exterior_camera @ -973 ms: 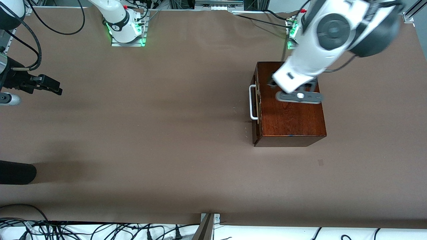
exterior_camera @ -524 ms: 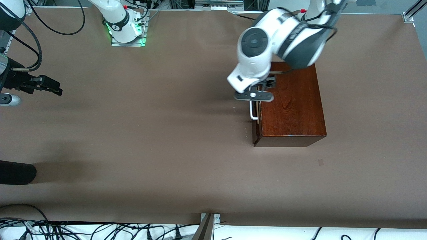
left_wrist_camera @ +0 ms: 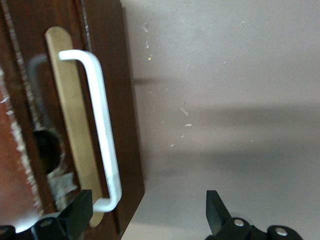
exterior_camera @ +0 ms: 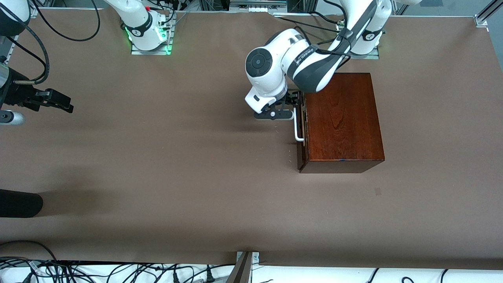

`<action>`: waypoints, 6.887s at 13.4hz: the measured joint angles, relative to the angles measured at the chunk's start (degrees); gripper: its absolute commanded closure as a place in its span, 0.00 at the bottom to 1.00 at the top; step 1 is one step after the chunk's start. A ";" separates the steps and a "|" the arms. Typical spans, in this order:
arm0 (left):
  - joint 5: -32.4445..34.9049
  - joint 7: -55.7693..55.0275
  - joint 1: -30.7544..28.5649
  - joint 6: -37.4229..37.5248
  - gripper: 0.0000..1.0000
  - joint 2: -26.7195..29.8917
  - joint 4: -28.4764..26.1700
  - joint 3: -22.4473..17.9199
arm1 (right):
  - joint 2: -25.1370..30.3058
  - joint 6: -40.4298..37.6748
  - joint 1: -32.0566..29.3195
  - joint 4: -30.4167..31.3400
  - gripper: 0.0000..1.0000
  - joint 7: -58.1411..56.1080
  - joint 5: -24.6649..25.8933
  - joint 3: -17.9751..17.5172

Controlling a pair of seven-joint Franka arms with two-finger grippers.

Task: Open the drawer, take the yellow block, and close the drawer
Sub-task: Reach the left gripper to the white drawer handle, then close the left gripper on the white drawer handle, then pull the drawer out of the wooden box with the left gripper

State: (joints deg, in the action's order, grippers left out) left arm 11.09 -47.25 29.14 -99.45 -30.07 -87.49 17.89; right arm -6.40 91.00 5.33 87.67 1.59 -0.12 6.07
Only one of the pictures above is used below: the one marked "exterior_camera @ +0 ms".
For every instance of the aluminium corner bracket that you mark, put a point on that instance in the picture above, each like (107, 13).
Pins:
(481, 19)

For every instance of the dark brown wooden cabinet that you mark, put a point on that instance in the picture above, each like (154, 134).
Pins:
(342, 118)

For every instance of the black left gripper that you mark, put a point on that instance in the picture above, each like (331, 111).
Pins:
(292, 98)

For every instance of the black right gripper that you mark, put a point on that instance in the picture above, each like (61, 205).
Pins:
(17, 95)

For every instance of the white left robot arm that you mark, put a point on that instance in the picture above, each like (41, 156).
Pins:
(267, 78)

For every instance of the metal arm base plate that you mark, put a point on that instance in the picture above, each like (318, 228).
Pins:
(369, 56)
(151, 52)

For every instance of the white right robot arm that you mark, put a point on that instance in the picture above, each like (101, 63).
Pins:
(137, 19)

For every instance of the aluminium post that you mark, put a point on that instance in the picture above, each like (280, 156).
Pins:
(240, 271)

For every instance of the black ribbed cylinder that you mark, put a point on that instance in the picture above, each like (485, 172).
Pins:
(19, 203)

